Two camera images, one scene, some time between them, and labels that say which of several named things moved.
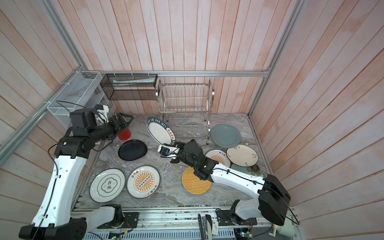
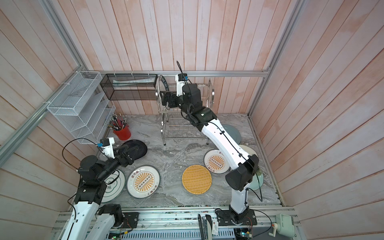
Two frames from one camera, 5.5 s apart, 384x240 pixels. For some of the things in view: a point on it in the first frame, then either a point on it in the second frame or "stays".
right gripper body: [183, 155] to [176, 101]
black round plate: [132, 149] stays
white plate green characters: [106, 185] stays
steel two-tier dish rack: [187, 106] stays
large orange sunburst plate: [143, 181] stays
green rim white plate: [159, 131] to [161, 86]
